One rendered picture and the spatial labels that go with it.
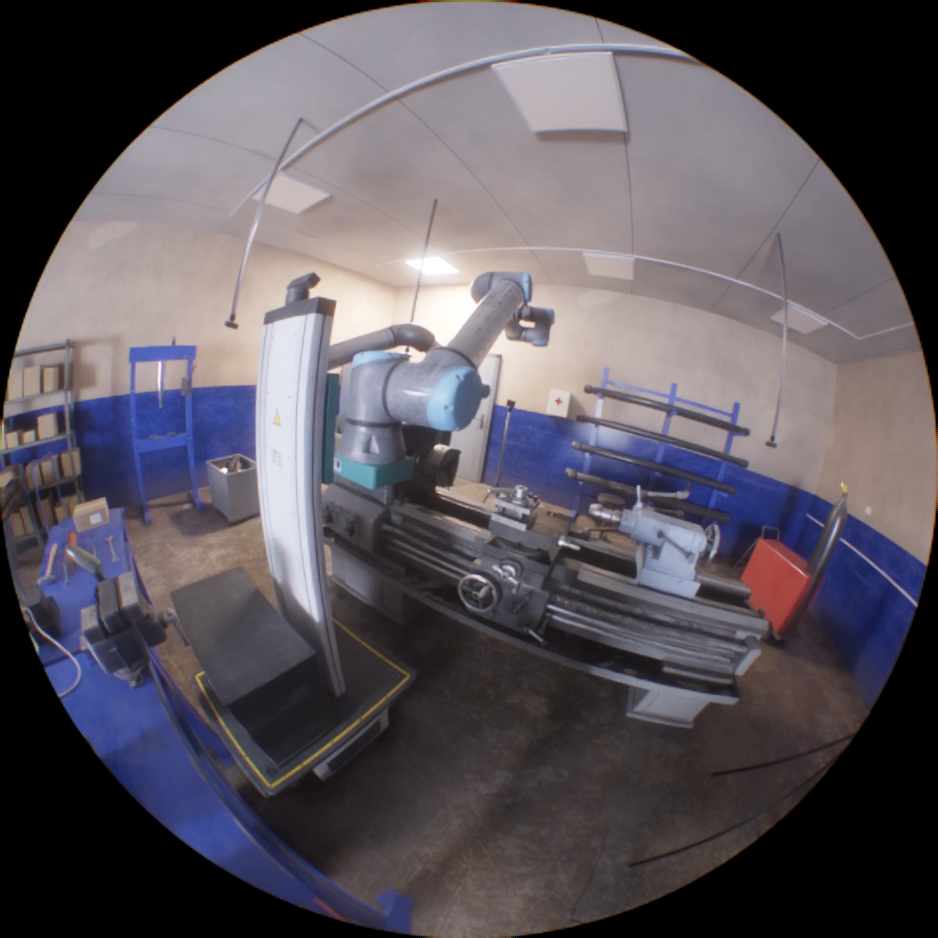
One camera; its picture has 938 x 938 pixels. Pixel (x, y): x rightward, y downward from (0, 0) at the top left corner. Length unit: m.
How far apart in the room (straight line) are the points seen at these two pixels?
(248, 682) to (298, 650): 0.19
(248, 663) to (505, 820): 1.25
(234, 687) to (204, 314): 4.15
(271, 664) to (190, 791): 0.46
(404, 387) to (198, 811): 1.06
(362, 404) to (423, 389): 0.18
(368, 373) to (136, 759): 1.13
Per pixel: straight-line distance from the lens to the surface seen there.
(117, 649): 1.02
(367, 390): 0.74
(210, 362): 4.51
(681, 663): 1.91
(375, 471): 0.74
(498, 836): 1.65
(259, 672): 0.97
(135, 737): 1.00
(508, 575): 1.30
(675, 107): 2.18
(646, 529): 1.58
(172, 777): 0.90
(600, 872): 1.80
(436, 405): 0.63
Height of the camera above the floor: 1.60
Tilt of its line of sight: 16 degrees down
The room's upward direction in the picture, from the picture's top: 9 degrees clockwise
